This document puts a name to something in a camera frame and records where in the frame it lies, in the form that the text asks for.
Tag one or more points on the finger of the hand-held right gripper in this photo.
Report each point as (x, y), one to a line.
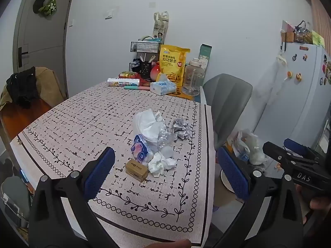
(278, 153)
(294, 146)

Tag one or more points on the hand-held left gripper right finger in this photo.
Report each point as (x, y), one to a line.
(232, 173)

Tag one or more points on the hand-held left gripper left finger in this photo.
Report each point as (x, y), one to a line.
(99, 173)

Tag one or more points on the small brown cardboard box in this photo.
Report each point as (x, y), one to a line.
(137, 171)

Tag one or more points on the small white tissue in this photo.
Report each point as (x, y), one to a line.
(161, 164)

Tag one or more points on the grey paper ball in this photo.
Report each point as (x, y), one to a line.
(182, 129)

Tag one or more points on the large white tissue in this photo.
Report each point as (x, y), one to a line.
(147, 124)

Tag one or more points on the crushed clear plastic bottle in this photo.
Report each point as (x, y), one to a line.
(165, 138)

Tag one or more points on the person's right hand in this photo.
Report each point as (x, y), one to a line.
(319, 204)

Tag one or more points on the white plastic bag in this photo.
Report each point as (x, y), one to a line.
(249, 146)

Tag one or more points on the white refrigerator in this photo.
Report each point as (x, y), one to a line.
(294, 108)

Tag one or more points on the patterned beige tablecloth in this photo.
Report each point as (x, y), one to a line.
(90, 113)

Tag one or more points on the burger fridge magnet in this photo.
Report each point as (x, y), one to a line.
(289, 74)

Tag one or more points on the grey upholstered chair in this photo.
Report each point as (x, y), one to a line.
(225, 100)

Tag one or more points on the white mesh bag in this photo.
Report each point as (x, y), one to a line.
(281, 58)

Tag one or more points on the small dark fridge magnet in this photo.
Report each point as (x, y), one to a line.
(295, 56)

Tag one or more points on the green pen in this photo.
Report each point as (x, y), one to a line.
(137, 87)

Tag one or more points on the white printed tube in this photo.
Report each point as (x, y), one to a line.
(123, 82)

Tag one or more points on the clear plastic water jug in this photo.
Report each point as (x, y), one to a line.
(192, 80)

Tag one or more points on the red flat tin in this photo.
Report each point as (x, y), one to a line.
(128, 75)

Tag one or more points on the brown jacket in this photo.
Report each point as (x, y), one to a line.
(47, 82)

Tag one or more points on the blue tissue pack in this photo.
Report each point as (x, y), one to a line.
(163, 87)

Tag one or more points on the brown basket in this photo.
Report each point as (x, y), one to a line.
(287, 37)

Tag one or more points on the yellow green packet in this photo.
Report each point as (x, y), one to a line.
(318, 38)

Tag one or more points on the clear glass container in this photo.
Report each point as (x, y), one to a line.
(303, 33)

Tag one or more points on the black pen holder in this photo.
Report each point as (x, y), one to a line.
(146, 68)

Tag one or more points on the red round vase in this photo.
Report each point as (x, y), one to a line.
(155, 72)

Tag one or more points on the black garment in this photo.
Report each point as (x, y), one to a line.
(22, 86)

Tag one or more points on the pink box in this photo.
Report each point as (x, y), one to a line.
(287, 26)

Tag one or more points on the green carton box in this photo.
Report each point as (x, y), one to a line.
(205, 53)

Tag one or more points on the yellow snack bag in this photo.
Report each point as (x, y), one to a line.
(173, 62)

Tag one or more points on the pink curtain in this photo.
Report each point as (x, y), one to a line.
(322, 18)

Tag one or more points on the black door lock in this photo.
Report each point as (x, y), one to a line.
(22, 55)

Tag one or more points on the grey door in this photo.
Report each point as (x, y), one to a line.
(44, 36)

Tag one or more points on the white paper bag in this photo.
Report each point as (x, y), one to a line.
(160, 28)

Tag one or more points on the green flowered hat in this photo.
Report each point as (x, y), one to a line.
(49, 6)

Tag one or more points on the black hat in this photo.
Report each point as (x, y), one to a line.
(39, 2)

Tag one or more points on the white wall switch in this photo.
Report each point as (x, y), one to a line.
(110, 13)

